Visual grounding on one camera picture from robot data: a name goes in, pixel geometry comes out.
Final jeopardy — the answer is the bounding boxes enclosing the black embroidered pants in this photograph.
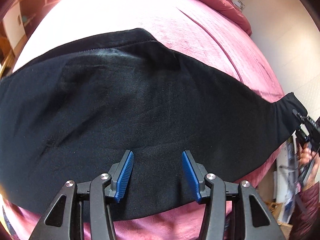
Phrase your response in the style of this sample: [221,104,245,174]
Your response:
[1,29,307,220]

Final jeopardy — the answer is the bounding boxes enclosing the pink bed with sheet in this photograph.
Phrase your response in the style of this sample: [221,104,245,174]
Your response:
[1,0,285,239]

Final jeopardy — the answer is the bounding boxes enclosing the person right hand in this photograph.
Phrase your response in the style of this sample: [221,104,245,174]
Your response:
[298,144,319,166]

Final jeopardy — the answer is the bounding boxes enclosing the white and wood cabinet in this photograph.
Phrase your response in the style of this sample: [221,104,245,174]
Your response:
[3,0,28,58]

